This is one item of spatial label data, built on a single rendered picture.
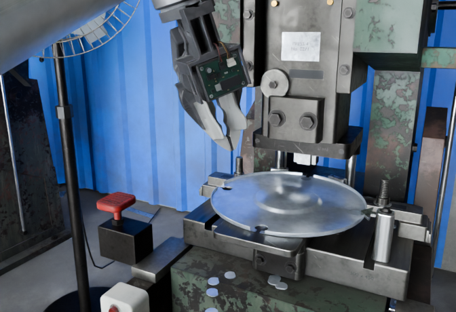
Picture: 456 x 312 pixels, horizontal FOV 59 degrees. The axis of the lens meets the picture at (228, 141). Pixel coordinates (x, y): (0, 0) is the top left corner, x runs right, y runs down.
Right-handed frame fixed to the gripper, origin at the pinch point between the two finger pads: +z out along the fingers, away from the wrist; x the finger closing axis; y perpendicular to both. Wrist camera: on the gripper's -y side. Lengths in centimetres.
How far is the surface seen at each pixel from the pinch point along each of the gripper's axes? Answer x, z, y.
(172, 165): 8, 70, -176
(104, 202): -21.8, 11.1, -25.0
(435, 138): 54, 29, -17
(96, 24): -6, -21, -77
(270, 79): 15.5, -1.8, -14.9
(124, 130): -9, 44, -200
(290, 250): 1.7, 17.1, 7.2
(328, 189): 19.3, 22.9, -10.7
